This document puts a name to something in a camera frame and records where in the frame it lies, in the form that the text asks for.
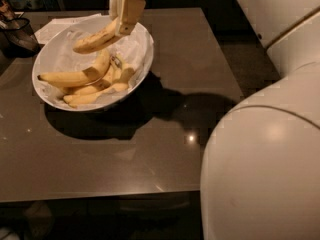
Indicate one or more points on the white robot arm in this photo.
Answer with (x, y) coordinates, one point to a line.
(260, 176)

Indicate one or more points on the yellow banana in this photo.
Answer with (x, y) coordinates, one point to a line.
(115, 80)
(79, 78)
(97, 41)

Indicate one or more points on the dark wire basket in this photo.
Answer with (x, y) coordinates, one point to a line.
(17, 38)

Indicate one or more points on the white bowl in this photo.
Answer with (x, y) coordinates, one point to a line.
(46, 64)

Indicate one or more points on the white paper sheet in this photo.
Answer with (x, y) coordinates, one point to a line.
(55, 26)

